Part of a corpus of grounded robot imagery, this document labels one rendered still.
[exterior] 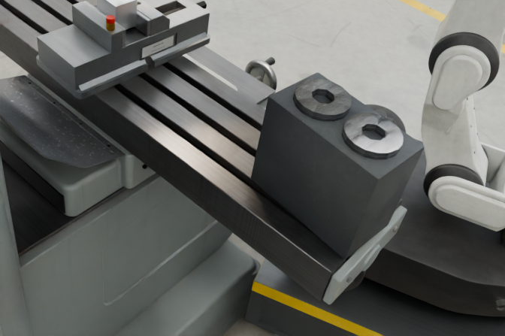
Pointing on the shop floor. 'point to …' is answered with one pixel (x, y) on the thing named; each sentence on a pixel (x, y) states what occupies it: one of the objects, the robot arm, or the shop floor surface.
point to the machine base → (201, 298)
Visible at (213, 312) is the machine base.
